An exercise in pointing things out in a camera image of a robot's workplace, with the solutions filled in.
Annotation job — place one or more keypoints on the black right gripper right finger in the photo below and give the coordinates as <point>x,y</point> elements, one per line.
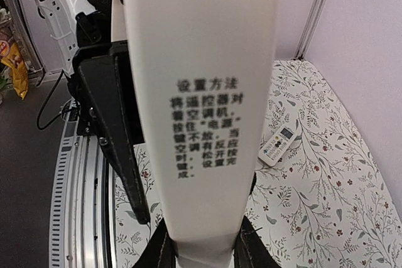
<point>249,250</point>

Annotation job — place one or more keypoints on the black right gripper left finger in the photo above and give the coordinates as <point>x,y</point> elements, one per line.
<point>108,86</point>

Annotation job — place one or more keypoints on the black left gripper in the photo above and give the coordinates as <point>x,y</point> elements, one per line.
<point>94,39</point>

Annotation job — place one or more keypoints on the white slim remote control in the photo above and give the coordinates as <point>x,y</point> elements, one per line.
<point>201,71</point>

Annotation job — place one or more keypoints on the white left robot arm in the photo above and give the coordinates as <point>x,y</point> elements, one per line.
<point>60,17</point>

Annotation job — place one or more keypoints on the yellow snack bag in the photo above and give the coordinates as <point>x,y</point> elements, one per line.
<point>12,58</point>

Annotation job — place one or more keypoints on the floral patterned table mat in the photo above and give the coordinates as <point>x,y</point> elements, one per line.
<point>324,204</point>

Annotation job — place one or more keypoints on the aluminium front rail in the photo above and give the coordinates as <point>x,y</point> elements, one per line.
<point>80,220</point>

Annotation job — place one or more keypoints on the left aluminium corner post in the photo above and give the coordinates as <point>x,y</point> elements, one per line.
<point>309,29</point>

